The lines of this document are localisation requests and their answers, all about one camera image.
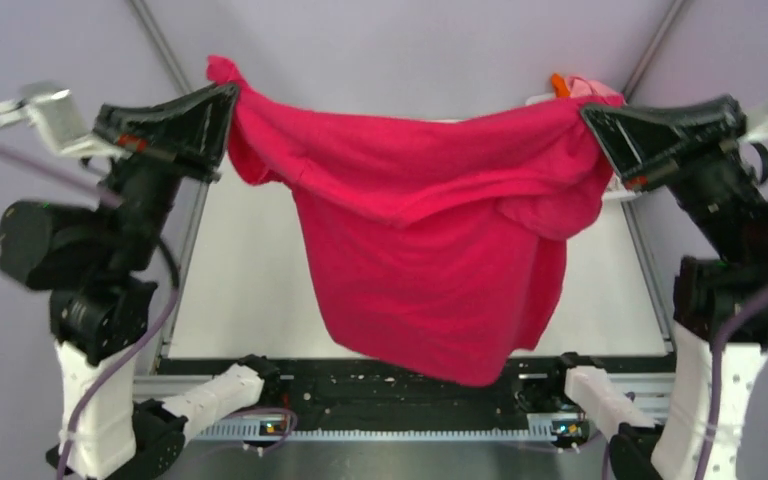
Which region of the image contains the magenta t-shirt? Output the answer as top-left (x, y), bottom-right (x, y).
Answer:
top-left (206, 56), bottom-right (624, 387)

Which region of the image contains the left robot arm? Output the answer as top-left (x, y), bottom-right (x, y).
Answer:
top-left (0, 83), bottom-right (281, 479)

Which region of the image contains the orange t-shirt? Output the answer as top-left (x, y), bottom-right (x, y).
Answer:
top-left (549, 73), bottom-right (571, 98)

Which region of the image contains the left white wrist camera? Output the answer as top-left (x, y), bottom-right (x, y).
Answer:
top-left (0, 81), bottom-right (130, 159)

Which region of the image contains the white plastic basket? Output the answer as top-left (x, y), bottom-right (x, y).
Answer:
top-left (525, 93), bottom-right (640, 202)

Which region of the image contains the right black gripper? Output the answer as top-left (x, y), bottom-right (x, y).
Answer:
top-left (574, 87), bottom-right (757, 254)

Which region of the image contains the aluminium frame profile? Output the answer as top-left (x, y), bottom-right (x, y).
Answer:
top-left (616, 373), bottom-right (674, 421)

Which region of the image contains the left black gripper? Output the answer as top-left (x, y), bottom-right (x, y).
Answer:
top-left (101, 76), bottom-right (246, 265)

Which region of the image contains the light pink t-shirt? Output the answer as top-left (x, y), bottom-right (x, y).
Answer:
top-left (564, 75), bottom-right (625, 101)

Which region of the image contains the grey slotted cable duct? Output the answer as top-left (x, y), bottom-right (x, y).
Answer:
top-left (196, 414), bottom-right (589, 442)

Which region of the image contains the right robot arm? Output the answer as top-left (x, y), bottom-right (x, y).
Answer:
top-left (546, 95), bottom-right (768, 479)

